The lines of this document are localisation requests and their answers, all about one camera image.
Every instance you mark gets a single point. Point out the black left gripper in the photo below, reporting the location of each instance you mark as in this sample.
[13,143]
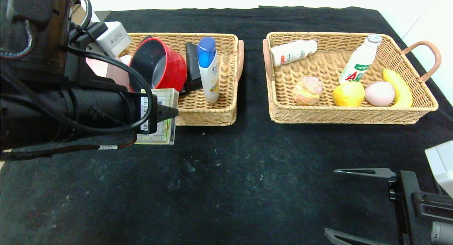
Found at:
[145,113]

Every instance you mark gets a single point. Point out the small pink lotion bottle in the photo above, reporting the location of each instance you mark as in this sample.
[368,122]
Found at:
[126,60]

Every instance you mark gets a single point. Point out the yellow lemon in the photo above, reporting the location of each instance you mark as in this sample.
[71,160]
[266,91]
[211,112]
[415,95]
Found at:
[348,93]

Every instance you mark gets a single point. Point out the pink bowl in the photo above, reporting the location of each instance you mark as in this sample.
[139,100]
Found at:
[113,73]

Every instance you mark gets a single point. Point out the gold bordered card box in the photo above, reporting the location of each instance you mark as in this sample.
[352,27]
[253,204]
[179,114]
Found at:
[169,96]

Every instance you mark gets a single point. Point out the black soft pouch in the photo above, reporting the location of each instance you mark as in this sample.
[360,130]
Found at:
[193,68]

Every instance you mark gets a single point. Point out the pale pink toy egg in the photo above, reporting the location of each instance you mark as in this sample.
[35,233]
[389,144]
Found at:
[378,94]

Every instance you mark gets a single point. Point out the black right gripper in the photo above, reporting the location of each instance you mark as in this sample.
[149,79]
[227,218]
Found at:
[403,202]

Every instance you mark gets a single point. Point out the white milk bottle silver cap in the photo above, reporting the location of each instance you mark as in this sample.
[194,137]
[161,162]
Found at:
[359,62]

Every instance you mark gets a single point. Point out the white table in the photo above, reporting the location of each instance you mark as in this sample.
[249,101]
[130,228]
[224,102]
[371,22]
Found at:
[177,0]

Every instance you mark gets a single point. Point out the white bottle red green label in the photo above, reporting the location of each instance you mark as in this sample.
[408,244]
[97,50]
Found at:
[292,53]

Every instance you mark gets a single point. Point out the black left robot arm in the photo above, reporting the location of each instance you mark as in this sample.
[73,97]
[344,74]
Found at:
[32,96]

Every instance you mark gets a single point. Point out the dark table cloth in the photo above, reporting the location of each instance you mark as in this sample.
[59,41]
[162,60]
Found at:
[230,184]

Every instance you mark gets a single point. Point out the white cabinet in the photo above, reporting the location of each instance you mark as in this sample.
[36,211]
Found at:
[424,25]

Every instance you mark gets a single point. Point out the yellow toy banana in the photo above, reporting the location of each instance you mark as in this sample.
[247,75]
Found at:
[401,92]

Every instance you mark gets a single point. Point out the white bottle blue cap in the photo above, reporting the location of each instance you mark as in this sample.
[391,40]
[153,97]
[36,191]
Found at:
[208,75]

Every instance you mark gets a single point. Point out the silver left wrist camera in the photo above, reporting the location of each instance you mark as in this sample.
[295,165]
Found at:
[113,38]

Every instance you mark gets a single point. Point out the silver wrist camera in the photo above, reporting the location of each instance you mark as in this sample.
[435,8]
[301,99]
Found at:
[442,167]
[113,38]

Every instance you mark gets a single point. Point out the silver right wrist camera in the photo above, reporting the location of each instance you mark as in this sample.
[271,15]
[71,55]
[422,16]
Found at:
[442,167]

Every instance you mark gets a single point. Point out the toy cream puff bun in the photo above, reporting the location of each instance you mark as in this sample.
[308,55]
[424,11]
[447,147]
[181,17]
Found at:
[307,91]

